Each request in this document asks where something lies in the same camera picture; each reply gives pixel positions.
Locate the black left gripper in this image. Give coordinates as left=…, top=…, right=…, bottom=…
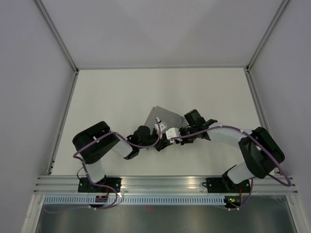
left=138, top=131, right=172, bottom=152

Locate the grey cloth napkin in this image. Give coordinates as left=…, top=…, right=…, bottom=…
left=144, top=106, right=188, bottom=130

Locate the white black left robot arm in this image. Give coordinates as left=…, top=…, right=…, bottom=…
left=72, top=118, right=173, bottom=192

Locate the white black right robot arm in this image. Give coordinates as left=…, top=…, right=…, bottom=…
left=179, top=109, right=285, bottom=192

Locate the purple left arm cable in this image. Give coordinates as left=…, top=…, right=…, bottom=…
left=43, top=117, right=163, bottom=214

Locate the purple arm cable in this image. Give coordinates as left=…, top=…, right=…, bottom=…
left=43, top=117, right=163, bottom=214
left=170, top=125, right=292, bottom=212

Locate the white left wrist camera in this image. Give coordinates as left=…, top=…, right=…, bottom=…
left=155, top=117, right=167, bottom=133

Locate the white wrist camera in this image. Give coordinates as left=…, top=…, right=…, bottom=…
left=155, top=117, right=167, bottom=133
left=165, top=128, right=181, bottom=144

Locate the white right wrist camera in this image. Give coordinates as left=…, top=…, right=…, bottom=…
left=165, top=128, right=181, bottom=144

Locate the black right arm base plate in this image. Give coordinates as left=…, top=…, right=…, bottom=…
left=202, top=177, right=251, bottom=194

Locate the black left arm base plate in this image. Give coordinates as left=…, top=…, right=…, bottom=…
left=78, top=177, right=121, bottom=193

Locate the white slotted cable duct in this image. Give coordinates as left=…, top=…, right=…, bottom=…
left=43, top=195, right=226, bottom=205

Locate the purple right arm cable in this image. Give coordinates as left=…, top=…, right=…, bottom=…
left=170, top=125, right=292, bottom=212

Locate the aluminium frame rail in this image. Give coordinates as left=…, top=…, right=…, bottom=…
left=33, top=175, right=298, bottom=195

